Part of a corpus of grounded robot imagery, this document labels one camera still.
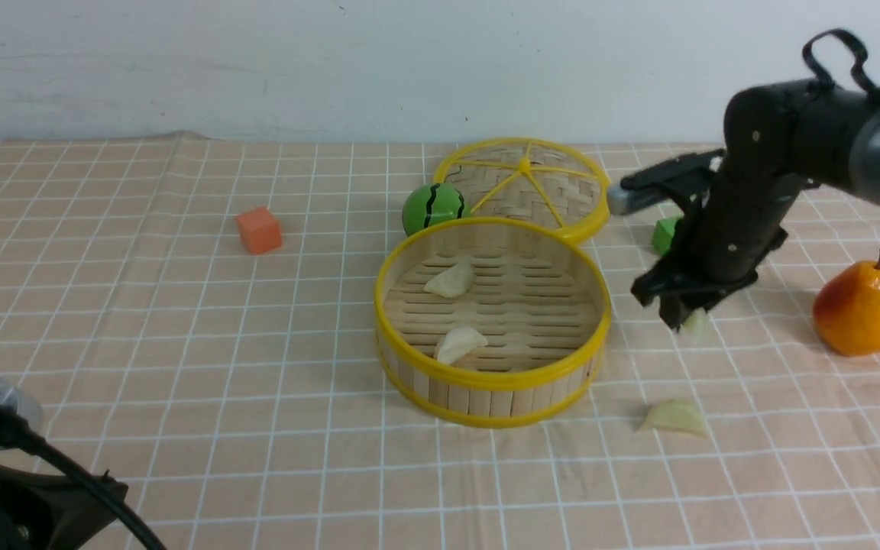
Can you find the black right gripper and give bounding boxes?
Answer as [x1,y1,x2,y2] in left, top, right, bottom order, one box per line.
[631,168,804,333]

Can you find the pale dumpling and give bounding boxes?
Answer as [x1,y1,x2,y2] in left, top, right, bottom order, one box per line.
[680,309,712,341]
[636,400,709,438]
[423,260,475,299]
[433,326,488,365]

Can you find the pale dumpling front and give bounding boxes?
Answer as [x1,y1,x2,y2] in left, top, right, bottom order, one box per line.
[433,326,488,365]

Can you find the pale dumpling back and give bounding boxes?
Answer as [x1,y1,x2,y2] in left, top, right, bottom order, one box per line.
[423,260,475,299]

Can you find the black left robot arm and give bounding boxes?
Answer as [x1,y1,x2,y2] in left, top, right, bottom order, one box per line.
[0,378,118,549]

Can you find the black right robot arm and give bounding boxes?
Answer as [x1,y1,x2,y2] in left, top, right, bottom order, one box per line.
[608,79,880,330]

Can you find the round bamboo steamer tray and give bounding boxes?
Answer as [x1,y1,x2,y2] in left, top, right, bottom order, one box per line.
[374,217,612,429]

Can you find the woven bamboo steamer lid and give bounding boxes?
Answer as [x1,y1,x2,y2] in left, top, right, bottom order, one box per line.
[432,137,610,244]

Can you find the green cube block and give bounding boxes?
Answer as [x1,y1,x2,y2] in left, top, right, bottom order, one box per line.
[650,216,682,257]

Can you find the orange yellow toy pear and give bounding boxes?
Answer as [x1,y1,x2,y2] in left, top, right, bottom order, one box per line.
[811,250,880,358]

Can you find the green striped watermelon ball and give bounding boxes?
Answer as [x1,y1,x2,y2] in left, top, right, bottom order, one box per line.
[402,183,471,237]

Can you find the orange cube block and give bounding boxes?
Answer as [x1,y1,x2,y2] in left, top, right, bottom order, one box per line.
[235,206,283,255]

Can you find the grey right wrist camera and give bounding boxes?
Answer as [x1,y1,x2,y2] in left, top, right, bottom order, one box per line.
[607,151,725,217]

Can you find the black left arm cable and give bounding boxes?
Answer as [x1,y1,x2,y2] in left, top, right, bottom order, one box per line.
[0,428,167,550]

